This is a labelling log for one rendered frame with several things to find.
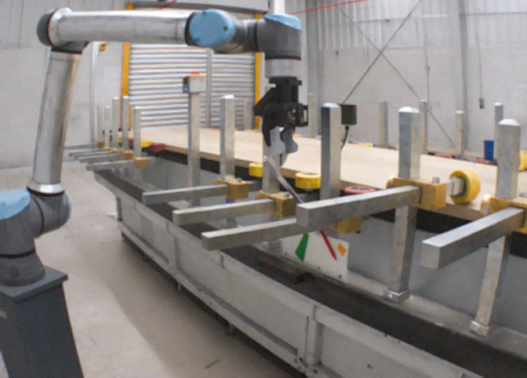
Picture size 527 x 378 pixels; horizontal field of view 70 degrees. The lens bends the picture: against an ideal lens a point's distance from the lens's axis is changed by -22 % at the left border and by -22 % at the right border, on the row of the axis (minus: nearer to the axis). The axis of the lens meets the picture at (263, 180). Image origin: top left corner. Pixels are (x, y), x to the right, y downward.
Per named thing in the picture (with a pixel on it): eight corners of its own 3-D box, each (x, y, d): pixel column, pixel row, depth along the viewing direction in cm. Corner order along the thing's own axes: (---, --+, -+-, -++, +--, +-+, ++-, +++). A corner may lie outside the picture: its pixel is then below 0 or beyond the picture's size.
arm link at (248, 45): (205, 18, 105) (254, 14, 102) (221, 24, 116) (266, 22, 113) (204, 53, 106) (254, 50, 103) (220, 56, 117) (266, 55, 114)
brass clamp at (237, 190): (233, 200, 145) (232, 183, 144) (212, 193, 156) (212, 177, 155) (250, 198, 148) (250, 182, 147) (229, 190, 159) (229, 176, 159)
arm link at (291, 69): (256, 61, 110) (288, 63, 115) (256, 80, 111) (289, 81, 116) (278, 58, 102) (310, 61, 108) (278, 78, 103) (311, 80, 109)
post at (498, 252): (477, 365, 72) (514, 120, 64) (463, 360, 75) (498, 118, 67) (485, 359, 74) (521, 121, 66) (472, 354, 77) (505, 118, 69)
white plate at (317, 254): (344, 283, 105) (347, 243, 103) (281, 256, 126) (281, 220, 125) (346, 282, 105) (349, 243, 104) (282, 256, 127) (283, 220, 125)
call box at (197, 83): (189, 94, 165) (190, 74, 164) (182, 95, 171) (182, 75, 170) (206, 94, 169) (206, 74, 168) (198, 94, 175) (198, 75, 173)
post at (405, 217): (392, 328, 93) (411, 107, 85) (382, 323, 96) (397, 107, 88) (402, 322, 95) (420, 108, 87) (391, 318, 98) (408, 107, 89)
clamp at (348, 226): (346, 234, 104) (347, 212, 103) (309, 222, 115) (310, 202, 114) (362, 230, 107) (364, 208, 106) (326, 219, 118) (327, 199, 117)
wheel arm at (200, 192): (146, 207, 133) (145, 193, 132) (142, 205, 135) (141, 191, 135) (269, 192, 156) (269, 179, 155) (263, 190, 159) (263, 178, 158)
